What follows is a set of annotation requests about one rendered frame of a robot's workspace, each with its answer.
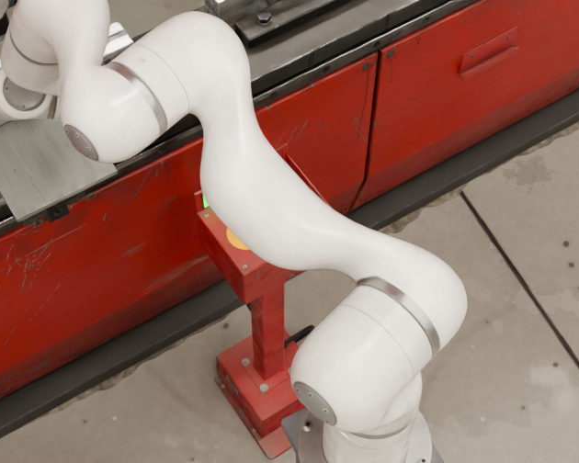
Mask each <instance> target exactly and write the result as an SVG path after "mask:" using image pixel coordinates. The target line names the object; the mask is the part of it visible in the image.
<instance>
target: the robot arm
mask: <svg viewBox="0 0 579 463"><path fill-rule="evenodd" d="M109 26H110V13H109V6H108V1H107V0H17V4H16V7H15V9H14V12H13V15H12V17H11V19H10V22H9V25H8V28H7V32H6V36H5V39H4V41H3V45H2V48H1V52H0V62H1V65H2V67H0V119H5V120H22V119H56V120H61V121H62V125H63V128H64V131H65V133H66V135H67V137H68V141H69V142H70V143H71V144H72V145H73V146H74V148H75V149H76V150H77V151H79V152H80V153H81V154H82V155H84V156H86V157H87V158H89V159H91V160H94V161H97V162H100V163H104V164H114V163H118V162H122V161H125V160H127V159H129V158H131V157H132V156H134V155H136V154H137V153H139V152H141V151H142V150H143V149H144V148H146V147H147V146H148V145H150V144H151V143H152V142H153V141H155V140H156V139H157V138H159V137H160V136H161V135H162V134H163V133H165V132H166V131H167V130H168V129H170V128H171V127H172V126H173V125H175V124H176V123H177V122H178V121H179V120H181V119H182V118H183V117H184V116H185V115H186V114H188V113H190V114H193V115H195V116H196V117H197V118H198V119H199V121H200V122H201V125H202V128H203V134H204V140H203V150H202V157H201V164H200V185H201V189H202V193H203V196H204V198H205V199H206V201H207V203H208V204H209V206H210V208H211V209H212V210H213V211H214V213H215V214H216V215H217V216H218V217H219V218H220V219H221V221H222V222H223V223H224V224H225V225H226V226H227V227H228V228H229V229H230V230H231V232H232V233H233V234H234V235H235V236H236V237H237V238H238V239H239V240H240V241H241V242H242V243H243V244H244V245H246V246H247V247H248V248H249V249H250V250H251V251H252V252H253V253H255V254H256V255H257V256H259V257H260V258H262V259H263V260H265V261H267V262H268V263H270V264H271V265H275V266H278V267H281V268H284V269H288V270H313V269H333V270H337V271H340V272H342V273H344V274H346V275H348V276H349V277H351V278H352V279H353V280H354V281H355V282H356V284H357V287H356V288H355V289H354V290H353V291H352V292H351V293H350V294H349V295H348V296H347V297H346V298H345V299H344V300H343V301H342V302H341V303H340V304H339V305H338V306H337V307H336V308H334V309H333V310H332V311H331V312H330V313H329V314H328V315H327V316H326V317H325V318H324V319H323V320H322V321H321V322H320V323H319V324H318V325H317V326H316V327H315V328H314V329H313V331H312V332H311V333H310V334H309V335H308V336H307V338H306V339H305V340H304V341H303V343H302V344H301V346H300V347H299V349H298V351H297V352H296V354H295V356H294V358H293V360H292V364H291V368H290V381H291V386H292V388H293V390H294V392H295V394H296V395H297V397H298V398H299V401H300V402H301V403H302V404H303V405H304V406H305V407H306V408H307V409H309V410H308V411H307V412H306V414H305V416H304V418H303V420H302V423H301V427H300V431H299V437H298V454H299V459H300V463H430V461H431V454H432V443H431V435H430V433H429V429H428V426H427V424H426V421H425V418H424V416H423V415H422V413H420V412H419V410H418V408H419V404H420V400H421V396H422V376H421V372H420V371H421V370H422V369H423V368H424V367H425V366H426V365H427V364H428V363H429V362H430V361H431V360H432V359H433V358H434V356H435V355H436V354H437V353H438V352H439V351H440V350H441V349H442V348H443V347H444V346H445V345H446V344H447V343H448V342H449V341H450V340H451V338H452V337H453V336H454V335H455V334H456V332H457V331H458V329H459V328H460V326H461V324H462V322H463V320H464V318H465V314H466V311H467V296H466V291H465V288H464V286H463V284H462V282H461V280H460V278H459V277H458V275H457V274H456V273H455V272H454V271H453V269H452V268H451V267H450V266H449V265H448V264H446V263H445V262H444V261H442V260H441V259H440V258H438V257H437V256H435V255H433V254H431V253H429V252H428V251H426V250H425V249H423V248H420V247H418V246H415V245H413V244H411V243H408V242H405V241H402V240H399V239H397V238H394V237H391V236H389V235H386V234H384V233H381V232H378V231H374V230H372V229H370V228H367V227H365V226H363V225H361V224H358V223H356V222H354V221H352V220H351V219H349V218H347V217H345V216H343V215H342V214H340V213H339V212H337V211H335V210H334V209H332V208H331V207H330V206H328V205H327V204H326V203H325V202H324V201H322V200H321V199H320V198H319V197H318V196H317V195H316V194H315V193H314V192H313V191H312V190H311V189H310V188H309V187H308V186H307V185H306V184H305V183H304V182H303V181H302V180H301V178H300V177H299V176H298V175H297V174H296V173H295V172H294V171H293V170H292V169H291V168H290V166H289V165H288V164H287V163H286V162H285V161H284V160H283V159H282V158H281V157H280V155H279V154H278V153H277V152H276V151H275V150H274V148H273V147H272V146H271V145H270V143H269V142H268V141H267V139H266V137H265V136H264V134H263V132H262V130H261V129H260V127H259V125H258V122H257V119H256V116H255V110H254V105H253V98H252V91H251V79H250V67H249V61H248V57H247V54H246V51H245V49H244V45H243V43H242V42H241V41H240V39H239V37H238V36H237V35H236V33H235V32H234V31H233V30H232V29H231V28H230V27H229V26H228V25H227V24H226V23H225V22H224V21H222V20H221V19H219V18H217V17H215V16H213V15H211V14H207V13H203V12H195V11H191V12H186V13H182V14H179V15H177V16H174V17H171V18H169V19H167V20H166V21H165V22H163V23H162V24H160V25H159V26H157V27H156V28H154V29H153V30H151V31H150V32H148V33H147V34H146V35H145V36H143V37H142V38H141V39H139V40H138V41H136V42H135V43H134V44H132V45H131V46H130V47H129V48H128V49H127V50H125V51H124V52H123V53H121V54H120V55H119V56H118V57H116V58H115V59H114V60H112V61H111V62H110V63H108V64H106V65H104V66H101V64H102V62H103V58H104V54H105V50H106V47H107V42H108V33H109Z"/></svg>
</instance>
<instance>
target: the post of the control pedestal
mask: <svg viewBox="0 0 579 463"><path fill-rule="evenodd" d="M284 287H285V282H284V283H282V284H280V285H279V286H277V287H275V288H273V289H271V290H270V291H268V292H267V293H265V294H264V295H262V296H260V297H259V298H257V299H254V300H253V301H251V320H252V337H253V356H254V365H255V367H256V368H257V370H258V371H259V372H260V374H261V375H262V377H263V378H264V379H269V378H271V377H273V376H275V375H276V374H277V373H278V372H280V371H282V370H283V369H284Z"/></svg>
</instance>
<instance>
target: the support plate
mask: <svg viewBox="0 0 579 463"><path fill-rule="evenodd" d="M117 173H118V170H117V169H116V167H115V166H114V164H104V163H100V162H97V161H94V160H91V159H89V158H87V157H86V156H84V155H82V154H81V153H80V152H79V151H77V150H76V149H75V148H74V146H73V145H72V144H71V143H70V142H69V141H68V137H67V135H66V133H65V131H64V128H63V125H62V121H61V120H56V119H22V120H13V121H11V122H9V123H6V124H5V125H3V126H1V127H0V193H1V195H2V197H3V198H4V200H5V202H6V204H7V206H8V207H9V208H10V210H11V212H12V213H13V215H14V217H15V218H16V220H17V222H20V221H23V220H25V219H27V218H29V217H31V216H33V215H35V214H37V213H39V212H41V211H43V210H45V209H47V208H49V207H51V206H53V205H55V204H57V203H59V202H61V201H63V200H65V199H67V198H69V197H71V196H73V195H75V194H77V193H79V192H81V191H83V190H85V189H88V188H89V187H91V186H94V185H96V184H98V183H100V182H102V181H104V180H106V179H108V178H110V177H112V176H113V175H116V174H117Z"/></svg>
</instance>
